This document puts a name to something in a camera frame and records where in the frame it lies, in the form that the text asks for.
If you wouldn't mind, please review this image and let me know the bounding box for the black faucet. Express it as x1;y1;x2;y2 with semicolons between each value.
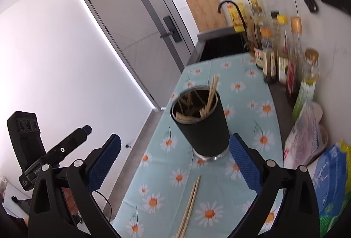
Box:
217;0;249;36

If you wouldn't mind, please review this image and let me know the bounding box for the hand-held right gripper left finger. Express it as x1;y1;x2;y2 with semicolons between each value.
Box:
27;134;122;238

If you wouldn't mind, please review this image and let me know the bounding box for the black metal utensil holder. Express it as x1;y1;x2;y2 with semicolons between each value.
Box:
170;86;231;160

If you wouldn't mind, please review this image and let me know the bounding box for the wooden cutting board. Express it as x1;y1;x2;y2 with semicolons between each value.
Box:
184;0;229;33

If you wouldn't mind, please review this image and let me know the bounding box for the black door lock handle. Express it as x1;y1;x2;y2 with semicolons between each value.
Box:
160;16;183;42

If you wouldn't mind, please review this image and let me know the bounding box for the yellow dish soap bottle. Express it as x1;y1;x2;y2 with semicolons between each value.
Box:
226;2;249;33

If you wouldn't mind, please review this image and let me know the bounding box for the clear printed plastic bag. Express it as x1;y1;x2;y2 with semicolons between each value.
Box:
293;101;322;164

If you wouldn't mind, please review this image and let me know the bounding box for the daisy print tablecloth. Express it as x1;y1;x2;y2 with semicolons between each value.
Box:
112;53;286;238

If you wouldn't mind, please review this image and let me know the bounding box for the black kitchen sink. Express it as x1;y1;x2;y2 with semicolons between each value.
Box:
196;27;251;63

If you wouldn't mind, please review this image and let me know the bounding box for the white packet with red mark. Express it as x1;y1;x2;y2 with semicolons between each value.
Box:
283;131;305;170

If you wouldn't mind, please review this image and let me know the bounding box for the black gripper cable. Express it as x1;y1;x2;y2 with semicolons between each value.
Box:
93;190;113;223

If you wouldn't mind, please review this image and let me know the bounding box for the green plastic bag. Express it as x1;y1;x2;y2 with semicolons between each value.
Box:
318;140;351;238

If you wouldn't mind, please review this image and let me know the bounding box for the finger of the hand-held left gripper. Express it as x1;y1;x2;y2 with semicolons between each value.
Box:
41;125;93;170

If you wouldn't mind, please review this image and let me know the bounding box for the row of condiment bottles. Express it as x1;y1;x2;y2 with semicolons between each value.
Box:
244;0;321;122

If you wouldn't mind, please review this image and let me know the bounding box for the bundle of wooden chopsticks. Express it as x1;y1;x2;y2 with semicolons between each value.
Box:
174;75;220;122

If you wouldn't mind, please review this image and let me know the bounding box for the blue and white bag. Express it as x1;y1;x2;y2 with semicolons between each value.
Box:
311;142;346;218

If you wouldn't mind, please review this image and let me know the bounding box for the wooden chopstick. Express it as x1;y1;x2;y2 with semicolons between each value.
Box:
175;175;199;238
179;175;201;238

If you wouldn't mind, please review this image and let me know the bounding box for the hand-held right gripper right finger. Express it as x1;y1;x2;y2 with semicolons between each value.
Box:
227;133;321;238

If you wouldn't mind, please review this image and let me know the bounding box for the grey door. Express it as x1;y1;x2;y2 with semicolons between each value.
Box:
78;0;195;112

